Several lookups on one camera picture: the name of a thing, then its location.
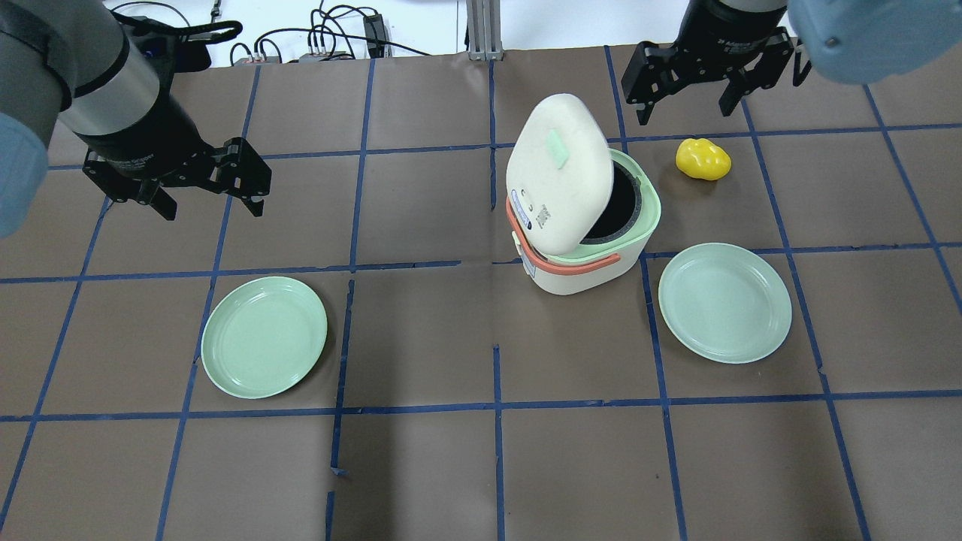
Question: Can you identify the yellow toy pepper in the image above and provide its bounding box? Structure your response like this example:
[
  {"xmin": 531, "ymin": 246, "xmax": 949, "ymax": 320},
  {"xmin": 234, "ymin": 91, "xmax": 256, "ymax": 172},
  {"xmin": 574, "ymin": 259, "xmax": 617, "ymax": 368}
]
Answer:
[{"xmin": 676, "ymin": 138, "xmax": 732, "ymax": 181}]

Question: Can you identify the aluminium frame post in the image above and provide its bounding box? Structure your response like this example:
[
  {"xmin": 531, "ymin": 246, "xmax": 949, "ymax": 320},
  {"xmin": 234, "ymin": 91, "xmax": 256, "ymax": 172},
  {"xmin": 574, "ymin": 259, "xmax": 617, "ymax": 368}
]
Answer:
[{"xmin": 466, "ymin": 1, "xmax": 504, "ymax": 62}]

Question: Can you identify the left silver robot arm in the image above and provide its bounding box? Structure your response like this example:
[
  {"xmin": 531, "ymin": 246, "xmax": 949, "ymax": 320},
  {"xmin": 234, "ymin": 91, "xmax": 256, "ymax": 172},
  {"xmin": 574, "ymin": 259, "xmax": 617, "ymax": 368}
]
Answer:
[{"xmin": 1, "ymin": 1, "xmax": 272, "ymax": 237}]

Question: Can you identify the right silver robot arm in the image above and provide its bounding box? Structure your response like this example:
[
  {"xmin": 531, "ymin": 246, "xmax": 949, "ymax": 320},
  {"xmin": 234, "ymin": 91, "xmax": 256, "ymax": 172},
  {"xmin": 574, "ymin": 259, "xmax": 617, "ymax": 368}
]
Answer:
[{"xmin": 621, "ymin": 1, "xmax": 961, "ymax": 125}]

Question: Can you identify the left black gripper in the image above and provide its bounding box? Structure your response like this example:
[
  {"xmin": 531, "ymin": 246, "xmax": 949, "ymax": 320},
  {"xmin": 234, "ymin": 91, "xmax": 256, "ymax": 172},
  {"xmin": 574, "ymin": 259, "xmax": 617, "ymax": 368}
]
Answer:
[{"xmin": 81, "ymin": 113, "xmax": 272, "ymax": 220}]

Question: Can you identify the green plate near right arm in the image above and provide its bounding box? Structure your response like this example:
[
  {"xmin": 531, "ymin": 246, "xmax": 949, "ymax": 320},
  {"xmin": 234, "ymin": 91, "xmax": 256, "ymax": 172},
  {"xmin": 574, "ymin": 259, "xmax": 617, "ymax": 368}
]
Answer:
[{"xmin": 658, "ymin": 243, "xmax": 793, "ymax": 365}]

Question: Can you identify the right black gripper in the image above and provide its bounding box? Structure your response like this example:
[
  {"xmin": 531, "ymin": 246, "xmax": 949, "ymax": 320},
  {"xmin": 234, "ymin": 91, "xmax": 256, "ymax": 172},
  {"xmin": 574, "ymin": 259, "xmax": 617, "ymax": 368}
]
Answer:
[{"xmin": 621, "ymin": 1, "xmax": 794, "ymax": 125}]

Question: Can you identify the cream rice cooker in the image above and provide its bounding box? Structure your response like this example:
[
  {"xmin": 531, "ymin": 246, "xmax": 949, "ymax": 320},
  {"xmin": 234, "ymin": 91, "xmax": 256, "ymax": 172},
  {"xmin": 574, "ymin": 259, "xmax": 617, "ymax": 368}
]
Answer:
[{"xmin": 505, "ymin": 93, "xmax": 662, "ymax": 295}]

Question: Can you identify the black power adapter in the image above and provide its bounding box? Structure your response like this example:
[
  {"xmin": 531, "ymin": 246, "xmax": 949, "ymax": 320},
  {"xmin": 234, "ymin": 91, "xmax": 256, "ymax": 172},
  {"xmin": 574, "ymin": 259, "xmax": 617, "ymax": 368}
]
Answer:
[{"xmin": 363, "ymin": 14, "xmax": 388, "ymax": 59}]

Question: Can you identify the green plate near left arm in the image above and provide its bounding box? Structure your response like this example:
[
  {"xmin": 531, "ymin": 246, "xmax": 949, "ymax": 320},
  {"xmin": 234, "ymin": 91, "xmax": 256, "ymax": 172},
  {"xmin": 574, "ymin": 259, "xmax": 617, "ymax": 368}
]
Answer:
[{"xmin": 200, "ymin": 275, "xmax": 328, "ymax": 400}]

